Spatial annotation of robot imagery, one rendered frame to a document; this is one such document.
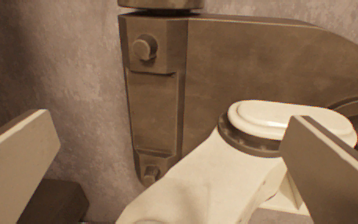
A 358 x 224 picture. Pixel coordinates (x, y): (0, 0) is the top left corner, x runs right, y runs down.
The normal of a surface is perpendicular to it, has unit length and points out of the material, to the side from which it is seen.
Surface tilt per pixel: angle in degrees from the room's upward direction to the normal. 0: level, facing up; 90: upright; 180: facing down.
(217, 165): 90
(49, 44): 0
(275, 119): 90
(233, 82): 0
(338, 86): 0
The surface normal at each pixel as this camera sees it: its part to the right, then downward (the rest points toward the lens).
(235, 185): 0.03, -0.86
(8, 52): -0.19, 0.50
